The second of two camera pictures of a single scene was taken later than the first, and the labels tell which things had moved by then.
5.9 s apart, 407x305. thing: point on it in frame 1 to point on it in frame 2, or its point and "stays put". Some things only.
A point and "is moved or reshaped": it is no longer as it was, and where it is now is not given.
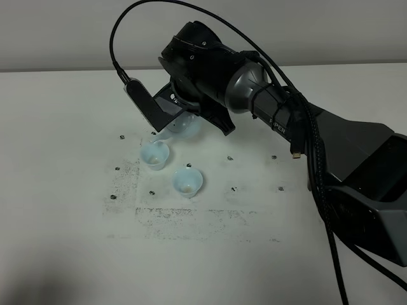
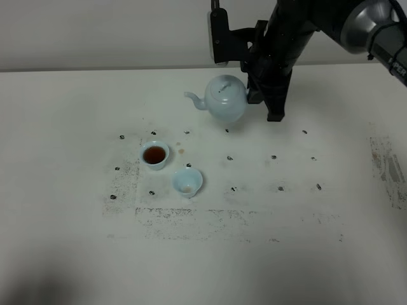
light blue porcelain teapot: [185, 125] is moved or reshaped
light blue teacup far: [154, 154] stays put
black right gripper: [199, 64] to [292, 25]
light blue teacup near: [187, 181] stays put
